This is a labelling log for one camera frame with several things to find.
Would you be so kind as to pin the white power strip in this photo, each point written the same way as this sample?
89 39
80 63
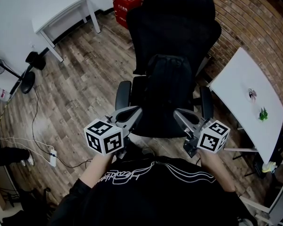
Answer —
53 158

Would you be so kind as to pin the pale yellow cup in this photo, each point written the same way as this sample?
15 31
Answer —
268 167

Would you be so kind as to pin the person's right forearm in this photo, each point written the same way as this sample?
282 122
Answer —
217 171

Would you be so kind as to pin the yellow black striped tape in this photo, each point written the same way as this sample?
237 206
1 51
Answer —
4 107

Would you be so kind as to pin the small black bin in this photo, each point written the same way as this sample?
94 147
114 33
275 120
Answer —
35 60

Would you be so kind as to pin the plain white table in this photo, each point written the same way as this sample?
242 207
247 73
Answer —
59 8

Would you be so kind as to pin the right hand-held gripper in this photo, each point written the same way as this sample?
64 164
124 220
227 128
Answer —
212 136

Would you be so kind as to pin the white table with small plants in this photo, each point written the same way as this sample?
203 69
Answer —
250 79

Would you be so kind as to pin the black standing fan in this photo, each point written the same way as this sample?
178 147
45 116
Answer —
28 82

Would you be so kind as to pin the red fire equipment box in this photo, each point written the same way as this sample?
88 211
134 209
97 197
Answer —
126 8

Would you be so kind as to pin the person's left forearm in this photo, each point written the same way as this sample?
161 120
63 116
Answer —
96 171

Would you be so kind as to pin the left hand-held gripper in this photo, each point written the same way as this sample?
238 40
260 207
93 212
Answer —
103 135

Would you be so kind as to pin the black backpack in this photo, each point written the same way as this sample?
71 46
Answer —
169 83

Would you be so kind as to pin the black mesh office chair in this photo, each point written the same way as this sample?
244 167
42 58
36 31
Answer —
174 27

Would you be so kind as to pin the person's black printed t-shirt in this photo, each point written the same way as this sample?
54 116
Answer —
155 196

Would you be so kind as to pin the small green potted plant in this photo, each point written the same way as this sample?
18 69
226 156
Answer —
263 115

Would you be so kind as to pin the clear plastic bottle red label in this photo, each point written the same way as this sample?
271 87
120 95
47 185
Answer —
1 93

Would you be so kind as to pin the grey desk with white legs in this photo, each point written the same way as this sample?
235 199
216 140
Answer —
280 196

